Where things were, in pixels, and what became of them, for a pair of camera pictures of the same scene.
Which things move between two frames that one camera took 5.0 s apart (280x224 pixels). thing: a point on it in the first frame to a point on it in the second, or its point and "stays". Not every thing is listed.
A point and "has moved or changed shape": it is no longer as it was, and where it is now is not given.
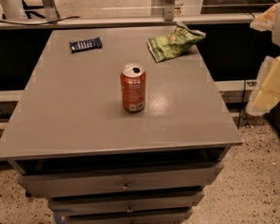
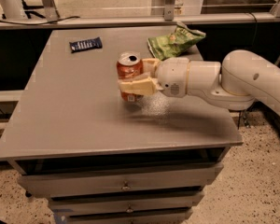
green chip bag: [175, 45] stays
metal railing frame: [49, 15] stays
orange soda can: [133, 84] has moved or changed shape
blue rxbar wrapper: [86, 45] stays
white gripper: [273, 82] to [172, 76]
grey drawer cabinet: [69, 136] stays
